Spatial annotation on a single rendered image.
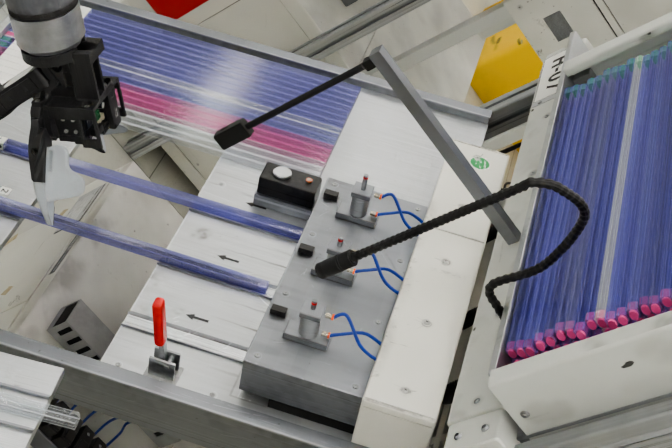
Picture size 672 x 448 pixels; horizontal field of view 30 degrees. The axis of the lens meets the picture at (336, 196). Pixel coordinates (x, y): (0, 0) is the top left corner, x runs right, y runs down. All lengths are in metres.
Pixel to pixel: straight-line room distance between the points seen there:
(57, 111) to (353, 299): 0.39
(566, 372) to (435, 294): 0.30
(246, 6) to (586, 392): 1.76
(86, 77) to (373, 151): 0.51
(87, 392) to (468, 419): 0.42
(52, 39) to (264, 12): 1.46
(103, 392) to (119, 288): 0.60
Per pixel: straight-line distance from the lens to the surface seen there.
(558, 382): 1.19
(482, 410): 1.26
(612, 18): 2.63
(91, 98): 1.40
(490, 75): 4.74
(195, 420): 1.38
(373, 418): 1.33
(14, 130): 1.72
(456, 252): 1.50
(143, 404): 1.39
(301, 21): 2.77
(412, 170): 1.73
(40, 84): 1.42
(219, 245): 1.56
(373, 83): 1.87
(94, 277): 1.96
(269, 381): 1.36
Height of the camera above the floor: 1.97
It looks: 32 degrees down
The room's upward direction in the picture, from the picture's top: 65 degrees clockwise
